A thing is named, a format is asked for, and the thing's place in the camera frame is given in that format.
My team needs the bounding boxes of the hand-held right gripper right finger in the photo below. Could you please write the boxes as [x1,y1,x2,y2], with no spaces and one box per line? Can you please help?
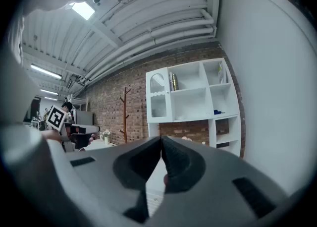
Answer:
[160,135,207,195]

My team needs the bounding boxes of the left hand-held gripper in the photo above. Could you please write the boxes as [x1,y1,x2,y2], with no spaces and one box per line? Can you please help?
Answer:
[46,104,101,152]

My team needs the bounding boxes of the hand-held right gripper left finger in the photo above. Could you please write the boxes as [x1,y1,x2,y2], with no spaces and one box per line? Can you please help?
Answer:
[113,136,162,224]

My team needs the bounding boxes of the white shelf cabinet with desk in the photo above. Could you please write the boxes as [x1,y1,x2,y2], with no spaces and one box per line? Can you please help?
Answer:
[145,57,242,159]

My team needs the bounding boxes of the person's left forearm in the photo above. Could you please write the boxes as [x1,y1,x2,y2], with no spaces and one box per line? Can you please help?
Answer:
[41,129,64,144]

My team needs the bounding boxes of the white table top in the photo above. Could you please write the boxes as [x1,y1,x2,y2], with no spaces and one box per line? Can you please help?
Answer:
[146,134,218,218]

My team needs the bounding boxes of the grey cabinet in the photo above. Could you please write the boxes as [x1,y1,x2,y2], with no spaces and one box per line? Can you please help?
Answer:
[75,111,95,127]

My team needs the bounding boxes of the white metal rack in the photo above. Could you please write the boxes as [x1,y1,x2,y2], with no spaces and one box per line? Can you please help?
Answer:
[65,94,90,113]

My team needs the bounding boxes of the small white table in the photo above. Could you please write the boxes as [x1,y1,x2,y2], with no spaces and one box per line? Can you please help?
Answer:
[84,138,118,151]

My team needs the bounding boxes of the white flowers in vase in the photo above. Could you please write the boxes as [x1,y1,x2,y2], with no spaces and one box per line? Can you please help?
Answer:
[100,129,112,146]

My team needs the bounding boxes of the long tube light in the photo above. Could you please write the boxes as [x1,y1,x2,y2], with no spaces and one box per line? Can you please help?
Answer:
[30,64,62,79]

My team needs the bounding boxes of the person's light shirt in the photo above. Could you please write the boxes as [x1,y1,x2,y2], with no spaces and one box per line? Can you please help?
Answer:
[0,15,50,170]

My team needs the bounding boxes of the wooden coat rack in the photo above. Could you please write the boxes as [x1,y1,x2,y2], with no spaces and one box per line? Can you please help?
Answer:
[118,86,132,144]

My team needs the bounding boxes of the white cabinet door ribbed glass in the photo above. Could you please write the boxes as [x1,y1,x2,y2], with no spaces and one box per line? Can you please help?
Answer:
[146,67,174,123]

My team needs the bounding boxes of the brown gold book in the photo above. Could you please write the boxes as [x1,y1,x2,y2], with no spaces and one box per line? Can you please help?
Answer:
[172,73,180,92]

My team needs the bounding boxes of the green and white magazine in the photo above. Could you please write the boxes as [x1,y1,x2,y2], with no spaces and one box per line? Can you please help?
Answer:
[217,62,227,85]

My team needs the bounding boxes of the square ceiling light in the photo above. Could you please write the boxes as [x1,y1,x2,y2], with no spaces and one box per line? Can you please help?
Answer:
[71,1,96,21]

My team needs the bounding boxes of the white ceiling pipes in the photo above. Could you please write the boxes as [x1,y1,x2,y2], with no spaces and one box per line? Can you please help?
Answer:
[83,7,216,87]

